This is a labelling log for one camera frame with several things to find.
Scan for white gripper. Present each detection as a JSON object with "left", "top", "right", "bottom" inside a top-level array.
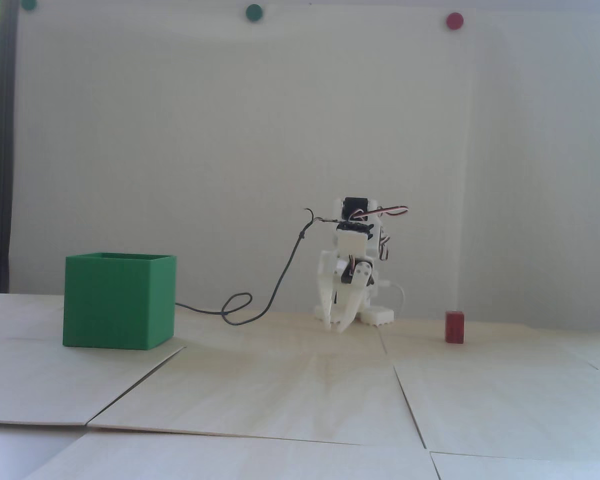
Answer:
[{"left": 319, "top": 232, "right": 379, "bottom": 334}]

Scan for red block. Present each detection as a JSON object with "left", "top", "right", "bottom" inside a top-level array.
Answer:
[{"left": 444, "top": 310, "right": 466, "bottom": 345}]

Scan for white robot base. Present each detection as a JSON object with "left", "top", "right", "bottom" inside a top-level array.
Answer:
[{"left": 313, "top": 280, "right": 395, "bottom": 329}]

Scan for green box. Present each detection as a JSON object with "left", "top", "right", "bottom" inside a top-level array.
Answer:
[{"left": 62, "top": 252, "right": 177, "bottom": 351}]

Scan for white magnetic board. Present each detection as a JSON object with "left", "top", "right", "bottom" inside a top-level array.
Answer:
[{"left": 9, "top": 2, "right": 526, "bottom": 321}]

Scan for white cable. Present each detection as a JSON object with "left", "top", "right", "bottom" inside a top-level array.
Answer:
[{"left": 379, "top": 281, "right": 407, "bottom": 319}]

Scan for black cable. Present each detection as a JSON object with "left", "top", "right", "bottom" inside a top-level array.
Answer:
[{"left": 175, "top": 206, "right": 342, "bottom": 327}]

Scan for red white black servo wires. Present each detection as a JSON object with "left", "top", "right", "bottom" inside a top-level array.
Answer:
[{"left": 352, "top": 204, "right": 411, "bottom": 262}]

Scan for black window frame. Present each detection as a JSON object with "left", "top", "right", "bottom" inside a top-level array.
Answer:
[{"left": 0, "top": 0, "right": 19, "bottom": 294}]

